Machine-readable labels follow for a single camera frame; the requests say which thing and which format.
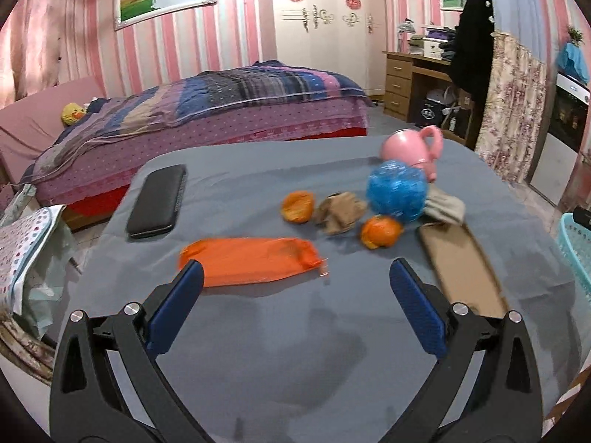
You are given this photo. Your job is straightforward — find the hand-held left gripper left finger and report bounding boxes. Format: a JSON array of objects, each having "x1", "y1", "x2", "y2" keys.
[{"x1": 50, "y1": 260, "x2": 205, "y2": 443}]

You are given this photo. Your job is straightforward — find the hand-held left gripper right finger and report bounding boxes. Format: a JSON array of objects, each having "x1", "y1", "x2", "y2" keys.
[{"x1": 389, "y1": 258, "x2": 543, "y2": 443}]

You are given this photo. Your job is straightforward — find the teal plastic basket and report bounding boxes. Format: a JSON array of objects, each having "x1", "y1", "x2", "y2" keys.
[{"x1": 556, "y1": 212, "x2": 591, "y2": 303}]

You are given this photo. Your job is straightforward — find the orange peel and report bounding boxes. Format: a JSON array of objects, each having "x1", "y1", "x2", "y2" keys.
[
  {"x1": 281, "y1": 190, "x2": 317, "y2": 224},
  {"x1": 360, "y1": 215, "x2": 404, "y2": 251}
]

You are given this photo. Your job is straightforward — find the orange plastic bag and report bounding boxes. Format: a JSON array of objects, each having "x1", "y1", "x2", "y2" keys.
[{"x1": 179, "y1": 237, "x2": 325, "y2": 288}]

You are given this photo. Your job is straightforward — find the grey sock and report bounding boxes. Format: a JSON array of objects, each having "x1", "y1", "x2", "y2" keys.
[{"x1": 422, "y1": 189, "x2": 465, "y2": 227}]

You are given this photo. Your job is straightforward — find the blue mesh ball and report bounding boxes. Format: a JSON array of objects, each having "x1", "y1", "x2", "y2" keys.
[{"x1": 367, "y1": 159, "x2": 428, "y2": 222}]

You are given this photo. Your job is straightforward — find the brown stocking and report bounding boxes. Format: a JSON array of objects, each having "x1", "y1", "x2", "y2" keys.
[{"x1": 314, "y1": 191, "x2": 368, "y2": 235}]

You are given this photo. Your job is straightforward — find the white glass-door cabinet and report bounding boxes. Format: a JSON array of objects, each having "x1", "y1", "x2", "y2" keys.
[{"x1": 529, "y1": 71, "x2": 591, "y2": 206}]

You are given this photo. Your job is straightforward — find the black zip case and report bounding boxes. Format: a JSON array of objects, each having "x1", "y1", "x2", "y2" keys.
[{"x1": 126, "y1": 164, "x2": 188, "y2": 240}]

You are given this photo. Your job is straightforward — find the blue and floral curtain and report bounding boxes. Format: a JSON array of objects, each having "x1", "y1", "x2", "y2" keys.
[{"x1": 475, "y1": 0, "x2": 550, "y2": 184}]

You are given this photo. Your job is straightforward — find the green plastic bag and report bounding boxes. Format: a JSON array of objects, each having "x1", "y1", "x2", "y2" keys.
[{"x1": 18, "y1": 226, "x2": 79, "y2": 337}]

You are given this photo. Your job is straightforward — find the pink bed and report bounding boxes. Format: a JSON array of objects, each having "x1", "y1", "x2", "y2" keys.
[{"x1": 0, "y1": 60, "x2": 375, "y2": 231}]

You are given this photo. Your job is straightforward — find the blue cloth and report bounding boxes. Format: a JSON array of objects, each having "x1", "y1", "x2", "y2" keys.
[{"x1": 555, "y1": 41, "x2": 591, "y2": 85}]

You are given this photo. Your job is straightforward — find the pink piggy bank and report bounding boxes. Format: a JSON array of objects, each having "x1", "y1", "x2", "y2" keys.
[{"x1": 380, "y1": 126, "x2": 445, "y2": 183}]

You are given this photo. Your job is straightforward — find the brown floral cloth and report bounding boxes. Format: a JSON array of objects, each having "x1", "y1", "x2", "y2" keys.
[{"x1": 0, "y1": 314, "x2": 58, "y2": 386}]

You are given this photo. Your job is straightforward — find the polka dot bag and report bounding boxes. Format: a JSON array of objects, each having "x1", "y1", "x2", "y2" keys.
[{"x1": 0, "y1": 204, "x2": 68, "y2": 315}]

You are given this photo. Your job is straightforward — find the black box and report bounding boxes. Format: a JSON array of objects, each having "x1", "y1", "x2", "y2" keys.
[{"x1": 416, "y1": 97, "x2": 439, "y2": 127}]

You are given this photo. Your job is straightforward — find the black coat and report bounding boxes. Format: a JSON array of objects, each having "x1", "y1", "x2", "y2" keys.
[{"x1": 450, "y1": 0, "x2": 496, "y2": 116}]

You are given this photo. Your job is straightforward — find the striped patchwork blanket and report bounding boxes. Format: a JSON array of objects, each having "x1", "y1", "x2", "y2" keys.
[{"x1": 21, "y1": 60, "x2": 370, "y2": 195}]

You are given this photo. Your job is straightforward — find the yellow duck plush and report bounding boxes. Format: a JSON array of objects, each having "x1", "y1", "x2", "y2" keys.
[{"x1": 61, "y1": 103, "x2": 88, "y2": 127}]

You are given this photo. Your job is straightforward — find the white box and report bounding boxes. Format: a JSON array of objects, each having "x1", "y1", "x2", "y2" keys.
[{"x1": 422, "y1": 37, "x2": 453, "y2": 60}]

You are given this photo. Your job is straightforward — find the wooden desk with drawers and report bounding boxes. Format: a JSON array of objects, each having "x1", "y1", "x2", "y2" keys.
[{"x1": 383, "y1": 51, "x2": 476, "y2": 141}]

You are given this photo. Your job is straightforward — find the desk lamp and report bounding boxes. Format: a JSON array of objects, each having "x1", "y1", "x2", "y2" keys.
[{"x1": 398, "y1": 17, "x2": 415, "y2": 54}]

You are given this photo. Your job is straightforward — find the white wardrobe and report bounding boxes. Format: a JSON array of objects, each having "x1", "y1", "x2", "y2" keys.
[{"x1": 269, "y1": 0, "x2": 389, "y2": 102}]

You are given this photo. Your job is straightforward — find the pink patterned curtain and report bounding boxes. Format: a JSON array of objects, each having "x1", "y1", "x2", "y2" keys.
[{"x1": 0, "y1": 0, "x2": 93, "y2": 111}]

